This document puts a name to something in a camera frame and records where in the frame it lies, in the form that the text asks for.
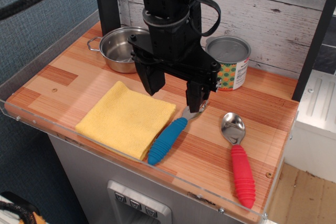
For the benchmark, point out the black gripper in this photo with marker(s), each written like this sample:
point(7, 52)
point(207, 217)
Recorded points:
point(175, 49)

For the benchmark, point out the silver pot with handles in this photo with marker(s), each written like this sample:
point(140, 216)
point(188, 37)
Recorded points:
point(115, 48)

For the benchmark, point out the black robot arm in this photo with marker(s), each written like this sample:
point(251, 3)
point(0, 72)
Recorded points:
point(164, 12)

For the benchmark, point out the yellow folded cloth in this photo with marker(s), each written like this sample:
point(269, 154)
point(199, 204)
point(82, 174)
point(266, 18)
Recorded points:
point(126, 121)

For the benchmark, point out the patterned tin can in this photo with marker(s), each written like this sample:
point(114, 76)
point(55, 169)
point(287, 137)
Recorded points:
point(233, 55)

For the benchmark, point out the grey toy kitchen cabinet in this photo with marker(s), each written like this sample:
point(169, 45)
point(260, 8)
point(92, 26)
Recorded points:
point(114, 191)

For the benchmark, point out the clear acrylic edge guard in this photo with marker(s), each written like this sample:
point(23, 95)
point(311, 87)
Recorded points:
point(54, 97)

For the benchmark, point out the orange object bottom left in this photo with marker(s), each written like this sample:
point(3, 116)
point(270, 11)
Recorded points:
point(39, 219)

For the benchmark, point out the fork with blue handle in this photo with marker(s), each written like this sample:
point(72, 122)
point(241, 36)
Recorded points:
point(164, 142)

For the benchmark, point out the spoon with red handle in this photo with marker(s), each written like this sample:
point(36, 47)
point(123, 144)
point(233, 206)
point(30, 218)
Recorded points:
point(233, 130)

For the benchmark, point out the black vertical post left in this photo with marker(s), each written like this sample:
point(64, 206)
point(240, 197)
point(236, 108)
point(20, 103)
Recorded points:
point(109, 15)

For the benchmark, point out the black vertical post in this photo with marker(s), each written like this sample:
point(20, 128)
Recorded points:
point(312, 54)
point(109, 15)

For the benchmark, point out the black vertical post right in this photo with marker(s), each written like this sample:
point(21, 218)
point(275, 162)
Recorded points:
point(312, 54)

